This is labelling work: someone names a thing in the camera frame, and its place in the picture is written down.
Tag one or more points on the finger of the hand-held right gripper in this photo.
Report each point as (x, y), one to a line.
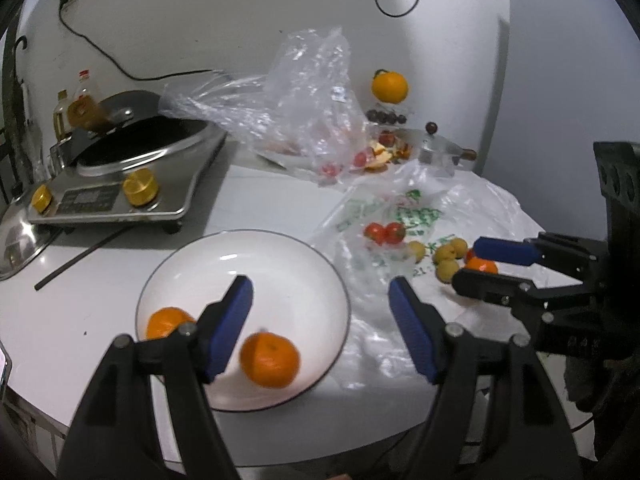
(505, 251)
(480, 285)

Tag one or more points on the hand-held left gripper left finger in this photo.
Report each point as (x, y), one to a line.
(230, 330)

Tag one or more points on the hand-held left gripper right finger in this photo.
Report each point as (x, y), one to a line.
(415, 330)

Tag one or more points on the orange tangerine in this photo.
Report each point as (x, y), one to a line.
(165, 322)
(482, 266)
(270, 360)

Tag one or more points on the red cherry tomato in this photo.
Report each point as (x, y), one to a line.
(359, 159)
(375, 232)
(395, 232)
(469, 256)
(386, 138)
(327, 169)

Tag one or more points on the yellow-brown longan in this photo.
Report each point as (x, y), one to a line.
(442, 255)
(458, 247)
(416, 251)
(446, 271)

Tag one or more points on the white green-printed plastic bag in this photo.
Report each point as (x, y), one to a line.
(475, 210)

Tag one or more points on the white round plate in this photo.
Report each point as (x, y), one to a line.
(280, 280)

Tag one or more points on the steel pot with brown knob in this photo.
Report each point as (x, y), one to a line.
(435, 152)

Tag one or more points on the orange peel pieces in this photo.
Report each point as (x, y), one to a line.
(380, 157)

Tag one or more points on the black chopstick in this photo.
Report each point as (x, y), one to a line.
(75, 262)

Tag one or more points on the row of dark berries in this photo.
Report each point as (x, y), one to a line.
(385, 117)

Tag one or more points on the steel induction cooker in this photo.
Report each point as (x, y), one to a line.
(100, 200)

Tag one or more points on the large orange with stem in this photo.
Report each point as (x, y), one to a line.
(390, 87)

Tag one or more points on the steel pot lid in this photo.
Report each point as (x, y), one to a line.
(20, 240)

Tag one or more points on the clear plastic bag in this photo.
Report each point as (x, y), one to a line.
(300, 90)

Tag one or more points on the yellow oil bottle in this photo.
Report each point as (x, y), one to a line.
(61, 120)

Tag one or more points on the red-capped sauce bottle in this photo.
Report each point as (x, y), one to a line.
(84, 85)

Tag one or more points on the black metal rack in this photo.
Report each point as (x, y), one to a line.
(15, 110)

